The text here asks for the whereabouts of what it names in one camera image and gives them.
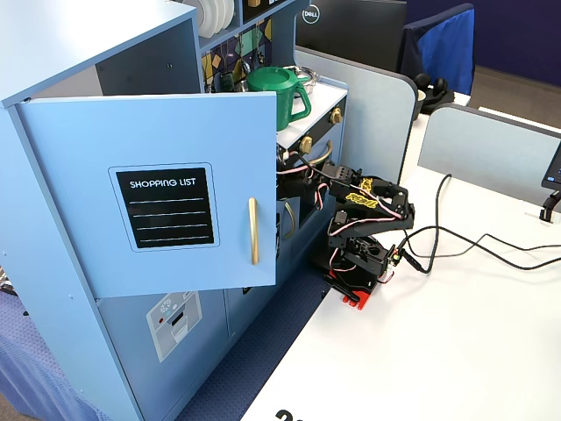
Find blue shopping list cabinet door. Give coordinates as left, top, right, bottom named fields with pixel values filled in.
left=15, top=90, right=280, bottom=301

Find long gold cabinet door handle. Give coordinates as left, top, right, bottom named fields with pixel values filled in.
left=247, top=196, right=261, bottom=267

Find blue office chair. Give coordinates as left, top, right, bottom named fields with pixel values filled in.
left=400, top=3, right=477, bottom=96

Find blue ice dispenser fridge door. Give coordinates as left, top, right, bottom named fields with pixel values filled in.
left=96, top=287, right=230, bottom=420

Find gold dishwasher door handle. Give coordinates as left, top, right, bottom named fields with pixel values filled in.
left=283, top=201, right=298, bottom=240

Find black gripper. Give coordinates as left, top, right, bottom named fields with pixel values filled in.
left=275, top=151, right=330, bottom=197

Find blue toy kitchen unit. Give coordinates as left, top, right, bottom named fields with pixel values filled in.
left=0, top=0, right=350, bottom=421

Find black headphones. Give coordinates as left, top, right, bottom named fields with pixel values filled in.
left=414, top=73, right=457, bottom=114

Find black Dell monitor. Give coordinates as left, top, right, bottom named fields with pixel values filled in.
left=296, top=0, right=408, bottom=74

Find gold oven door handle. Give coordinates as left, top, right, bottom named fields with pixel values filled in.
left=306, top=139, right=335, bottom=167

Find blue oven door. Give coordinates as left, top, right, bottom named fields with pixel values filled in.
left=297, top=129, right=345, bottom=267

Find black monitor showing screen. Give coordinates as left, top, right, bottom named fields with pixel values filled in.
left=541, top=139, right=561, bottom=190

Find green plastic pitcher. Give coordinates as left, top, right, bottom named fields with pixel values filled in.
left=245, top=65, right=313, bottom=132

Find hanging silver ladle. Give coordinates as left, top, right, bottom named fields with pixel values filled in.
left=238, top=30, right=252, bottom=75

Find red table clamp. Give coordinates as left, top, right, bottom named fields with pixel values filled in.
left=323, top=268, right=374, bottom=312

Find rounded light blue desk divider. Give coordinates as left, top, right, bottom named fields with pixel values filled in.
left=294, top=46, right=418, bottom=196

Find black cable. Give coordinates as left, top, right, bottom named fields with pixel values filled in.
left=401, top=173, right=453, bottom=275
left=405, top=225, right=561, bottom=271
left=401, top=232, right=561, bottom=275

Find silver toy pot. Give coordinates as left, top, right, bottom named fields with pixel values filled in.
left=282, top=64, right=322, bottom=95

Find low light blue desk divider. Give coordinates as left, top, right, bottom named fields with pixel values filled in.
left=416, top=103, right=561, bottom=212

